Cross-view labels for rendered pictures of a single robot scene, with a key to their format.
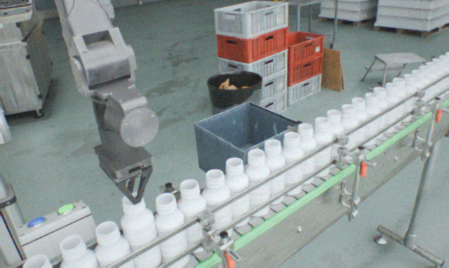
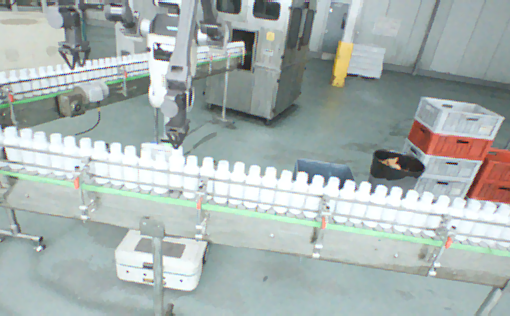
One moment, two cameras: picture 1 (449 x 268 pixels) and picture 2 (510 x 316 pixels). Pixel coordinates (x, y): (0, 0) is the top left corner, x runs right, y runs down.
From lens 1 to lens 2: 0.73 m
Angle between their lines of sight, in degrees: 33
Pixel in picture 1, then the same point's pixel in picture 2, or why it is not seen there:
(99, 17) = (183, 60)
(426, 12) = not seen: outside the picture
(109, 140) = not seen: hidden behind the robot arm
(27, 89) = (267, 102)
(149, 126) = (173, 110)
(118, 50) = (182, 76)
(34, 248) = not seen: hidden behind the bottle
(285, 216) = (259, 217)
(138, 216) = (175, 156)
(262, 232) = (238, 213)
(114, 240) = (160, 159)
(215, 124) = (312, 167)
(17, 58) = (271, 79)
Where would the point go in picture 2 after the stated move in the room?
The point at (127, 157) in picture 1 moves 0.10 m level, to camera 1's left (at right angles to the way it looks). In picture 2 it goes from (174, 124) to (158, 115)
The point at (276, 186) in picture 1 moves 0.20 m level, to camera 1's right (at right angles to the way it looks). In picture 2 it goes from (263, 196) to (307, 222)
